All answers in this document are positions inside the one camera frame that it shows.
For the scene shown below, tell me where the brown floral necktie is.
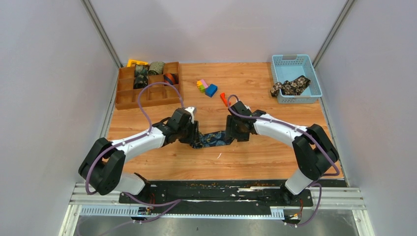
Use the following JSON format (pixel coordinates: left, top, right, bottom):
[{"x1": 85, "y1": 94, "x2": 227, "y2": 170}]
[{"x1": 270, "y1": 75, "x2": 311, "y2": 97}]

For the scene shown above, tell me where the light blue plastic basket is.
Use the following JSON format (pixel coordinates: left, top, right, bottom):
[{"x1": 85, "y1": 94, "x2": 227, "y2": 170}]
[{"x1": 271, "y1": 54, "x2": 323, "y2": 104}]

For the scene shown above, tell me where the yellow plastic object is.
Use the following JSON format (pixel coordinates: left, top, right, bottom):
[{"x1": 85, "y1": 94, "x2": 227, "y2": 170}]
[{"x1": 126, "y1": 59, "x2": 149, "y2": 67}]

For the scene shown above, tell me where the rolled dark green tie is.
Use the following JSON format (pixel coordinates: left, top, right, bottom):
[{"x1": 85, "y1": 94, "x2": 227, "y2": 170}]
[{"x1": 134, "y1": 64, "x2": 149, "y2": 77}]

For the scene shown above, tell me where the white slotted cable duct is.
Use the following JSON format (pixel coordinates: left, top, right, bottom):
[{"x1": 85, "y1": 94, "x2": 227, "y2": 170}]
[{"x1": 79, "y1": 204, "x2": 285, "y2": 220}]

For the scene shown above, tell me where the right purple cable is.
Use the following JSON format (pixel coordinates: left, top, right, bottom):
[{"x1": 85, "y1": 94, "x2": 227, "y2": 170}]
[{"x1": 227, "y1": 94, "x2": 341, "y2": 228}]

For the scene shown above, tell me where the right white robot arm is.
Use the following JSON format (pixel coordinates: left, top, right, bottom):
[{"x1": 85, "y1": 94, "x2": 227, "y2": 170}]
[{"x1": 226, "y1": 101, "x2": 340, "y2": 206}]

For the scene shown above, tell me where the red toy block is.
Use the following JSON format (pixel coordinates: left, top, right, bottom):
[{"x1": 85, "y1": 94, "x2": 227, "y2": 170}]
[{"x1": 220, "y1": 92, "x2": 231, "y2": 107}]

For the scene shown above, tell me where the blue toy block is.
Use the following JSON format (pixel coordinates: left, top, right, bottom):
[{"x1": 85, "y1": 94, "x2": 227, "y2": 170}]
[{"x1": 205, "y1": 84, "x2": 218, "y2": 97}]

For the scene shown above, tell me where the wooden compartment tray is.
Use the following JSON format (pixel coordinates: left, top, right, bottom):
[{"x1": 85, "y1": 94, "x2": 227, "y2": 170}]
[{"x1": 115, "y1": 61, "x2": 184, "y2": 111}]

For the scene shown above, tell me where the blue patterned necktie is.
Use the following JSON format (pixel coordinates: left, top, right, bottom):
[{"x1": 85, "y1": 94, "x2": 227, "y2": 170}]
[{"x1": 190, "y1": 130, "x2": 235, "y2": 149}]

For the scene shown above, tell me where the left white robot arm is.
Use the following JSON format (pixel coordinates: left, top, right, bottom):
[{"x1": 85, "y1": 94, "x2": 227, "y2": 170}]
[{"x1": 78, "y1": 107, "x2": 199, "y2": 203}]

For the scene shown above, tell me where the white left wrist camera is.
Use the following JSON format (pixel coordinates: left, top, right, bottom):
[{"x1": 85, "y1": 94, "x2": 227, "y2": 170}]
[{"x1": 185, "y1": 106, "x2": 197, "y2": 123}]

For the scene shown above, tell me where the purple cable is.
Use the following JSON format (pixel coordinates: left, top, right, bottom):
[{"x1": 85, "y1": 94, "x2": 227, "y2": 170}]
[
  {"x1": 227, "y1": 94, "x2": 341, "y2": 228},
  {"x1": 85, "y1": 82, "x2": 186, "y2": 208}
]

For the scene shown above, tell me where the rolled orange striped tie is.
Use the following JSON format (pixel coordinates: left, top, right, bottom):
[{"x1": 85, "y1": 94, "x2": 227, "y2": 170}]
[{"x1": 163, "y1": 73, "x2": 179, "y2": 85}]

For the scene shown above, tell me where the pink toy block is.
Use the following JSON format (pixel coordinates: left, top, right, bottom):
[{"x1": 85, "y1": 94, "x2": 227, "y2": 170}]
[{"x1": 199, "y1": 80, "x2": 208, "y2": 89}]

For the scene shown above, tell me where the rolled camouflage tie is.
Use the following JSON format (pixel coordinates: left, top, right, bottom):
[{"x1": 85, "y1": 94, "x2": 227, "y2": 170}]
[{"x1": 133, "y1": 74, "x2": 149, "y2": 89}]

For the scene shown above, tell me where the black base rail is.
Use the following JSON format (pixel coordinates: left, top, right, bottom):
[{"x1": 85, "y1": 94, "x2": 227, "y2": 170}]
[{"x1": 119, "y1": 179, "x2": 313, "y2": 215}]

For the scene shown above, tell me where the rolled olive tie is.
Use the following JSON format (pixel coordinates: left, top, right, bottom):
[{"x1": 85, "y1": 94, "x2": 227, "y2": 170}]
[{"x1": 148, "y1": 61, "x2": 165, "y2": 76}]

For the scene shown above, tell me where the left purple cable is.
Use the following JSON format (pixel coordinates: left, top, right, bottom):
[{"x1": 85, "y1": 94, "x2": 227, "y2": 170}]
[{"x1": 85, "y1": 82, "x2": 186, "y2": 208}]

